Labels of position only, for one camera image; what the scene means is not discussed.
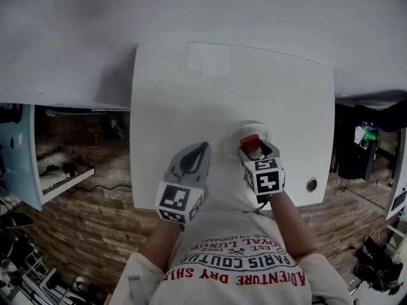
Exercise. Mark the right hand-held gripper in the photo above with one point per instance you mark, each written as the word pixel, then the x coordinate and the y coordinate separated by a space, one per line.
pixel 265 180

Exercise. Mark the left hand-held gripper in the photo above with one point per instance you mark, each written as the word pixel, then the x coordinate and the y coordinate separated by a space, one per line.
pixel 178 202

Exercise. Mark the red block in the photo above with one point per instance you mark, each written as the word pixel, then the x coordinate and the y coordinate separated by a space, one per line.
pixel 249 142

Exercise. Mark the white plate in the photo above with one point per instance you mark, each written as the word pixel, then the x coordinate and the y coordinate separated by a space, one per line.
pixel 230 141

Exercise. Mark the person's right forearm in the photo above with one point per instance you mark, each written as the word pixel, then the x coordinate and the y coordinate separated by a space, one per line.
pixel 291 227

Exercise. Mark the person's left forearm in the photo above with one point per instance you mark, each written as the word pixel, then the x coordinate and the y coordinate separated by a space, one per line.
pixel 162 243

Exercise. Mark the white square table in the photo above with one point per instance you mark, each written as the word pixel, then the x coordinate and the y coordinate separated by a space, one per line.
pixel 190 106

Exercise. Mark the black high-back office chair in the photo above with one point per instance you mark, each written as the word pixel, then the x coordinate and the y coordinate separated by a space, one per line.
pixel 348 151

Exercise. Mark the white paper sheet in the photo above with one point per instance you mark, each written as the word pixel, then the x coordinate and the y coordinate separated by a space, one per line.
pixel 358 133

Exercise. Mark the person's white printed shirt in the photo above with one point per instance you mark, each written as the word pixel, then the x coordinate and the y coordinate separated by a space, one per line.
pixel 235 265

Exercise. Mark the green snack packet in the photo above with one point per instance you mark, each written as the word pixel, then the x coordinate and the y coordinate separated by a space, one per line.
pixel 370 137

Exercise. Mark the white side desk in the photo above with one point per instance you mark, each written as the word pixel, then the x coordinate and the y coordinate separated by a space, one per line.
pixel 399 183

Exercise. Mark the black bag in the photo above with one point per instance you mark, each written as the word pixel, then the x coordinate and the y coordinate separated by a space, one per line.
pixel 376 265

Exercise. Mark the light blue table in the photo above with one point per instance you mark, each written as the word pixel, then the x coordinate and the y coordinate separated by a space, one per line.
pixel 22 157

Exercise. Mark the white metal rack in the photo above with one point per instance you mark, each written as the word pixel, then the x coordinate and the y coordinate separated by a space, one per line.
pixel 28 281

